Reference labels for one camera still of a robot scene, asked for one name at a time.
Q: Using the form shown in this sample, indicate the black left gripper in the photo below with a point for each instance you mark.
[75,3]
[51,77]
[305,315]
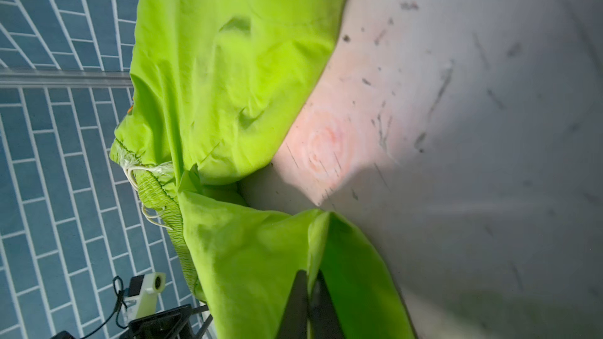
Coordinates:
[172,324]

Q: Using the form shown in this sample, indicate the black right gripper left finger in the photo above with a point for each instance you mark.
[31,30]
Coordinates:
[295,318]

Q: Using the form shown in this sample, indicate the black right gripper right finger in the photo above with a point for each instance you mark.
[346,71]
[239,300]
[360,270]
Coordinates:
[323,318]

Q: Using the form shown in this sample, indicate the neon green shorts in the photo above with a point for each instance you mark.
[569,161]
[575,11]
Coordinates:
[217,86]

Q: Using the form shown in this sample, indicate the aluminium corner post left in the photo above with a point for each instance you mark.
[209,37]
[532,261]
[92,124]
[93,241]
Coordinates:
[61,79]

